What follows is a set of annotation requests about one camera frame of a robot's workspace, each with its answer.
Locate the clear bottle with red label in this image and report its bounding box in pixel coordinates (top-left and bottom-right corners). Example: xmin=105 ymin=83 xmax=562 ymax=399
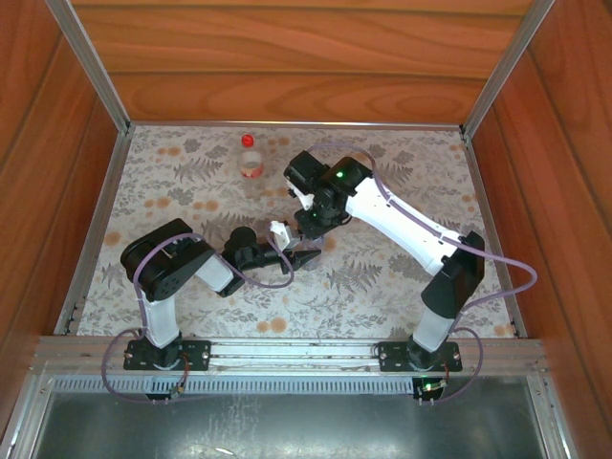
xmin=237 ymin=134 xmax=266 ymax=198

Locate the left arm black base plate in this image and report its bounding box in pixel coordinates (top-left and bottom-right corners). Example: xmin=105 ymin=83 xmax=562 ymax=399
xmin=122 ymin=339 xmax=212 ymax=372

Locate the aluminium frame side rail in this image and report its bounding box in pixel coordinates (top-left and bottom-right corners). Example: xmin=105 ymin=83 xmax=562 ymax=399
xmin=53 ymin=131 xmax=131 ymax=336
xmin=460 ymin=132 xmax=530 ymax=337

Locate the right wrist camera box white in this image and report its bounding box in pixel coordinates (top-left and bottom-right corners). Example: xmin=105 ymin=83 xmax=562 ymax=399
xmin=288 ymin=184 xmax=316 ymax=212

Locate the floral tablecloth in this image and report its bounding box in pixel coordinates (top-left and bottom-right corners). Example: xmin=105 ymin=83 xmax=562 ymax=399
xmin=76 ymin=124 xmax=520 ymax=339

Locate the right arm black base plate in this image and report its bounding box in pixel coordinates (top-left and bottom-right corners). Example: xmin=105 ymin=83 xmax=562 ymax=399
xmin=377 ymin=339 xmax=464 ymax=373

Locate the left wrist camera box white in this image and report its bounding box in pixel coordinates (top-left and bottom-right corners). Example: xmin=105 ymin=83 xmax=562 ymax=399
xmin=269 ymin=219 xmax=301 ymax=251

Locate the aluminium mounting rail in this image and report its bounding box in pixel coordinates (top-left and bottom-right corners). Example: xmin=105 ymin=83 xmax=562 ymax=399
xmin=31 ymin=336 xmax=547 ymax=375

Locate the aluminium frame crossbar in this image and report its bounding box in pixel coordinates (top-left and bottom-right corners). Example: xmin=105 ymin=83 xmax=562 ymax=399
xmin=127 ymin=120 xmax=466 ymax=131

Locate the aluminium frame post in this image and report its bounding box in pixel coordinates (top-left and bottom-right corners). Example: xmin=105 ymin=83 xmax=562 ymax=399
xmin=461 ymin=0 xmax=558 ymax=135
xmin=46 ymin=0 xmax=133 ymax=134

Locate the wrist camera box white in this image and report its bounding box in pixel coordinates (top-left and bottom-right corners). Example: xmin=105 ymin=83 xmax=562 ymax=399
xmin=269 ymin=219 xmax=301 ymax=251
xmin=288 ymin=184 xmax=316 ymax=212

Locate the shiny metal sheet panel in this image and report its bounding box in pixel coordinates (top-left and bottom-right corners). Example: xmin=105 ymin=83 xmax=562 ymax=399
xmin=26 ymin=391 xmax=579 ymax=459

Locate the grey slotted cable duct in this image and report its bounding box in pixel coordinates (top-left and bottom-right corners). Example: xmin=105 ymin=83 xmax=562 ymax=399
xmin=47 ymin=375 xmax=533 ymax=396

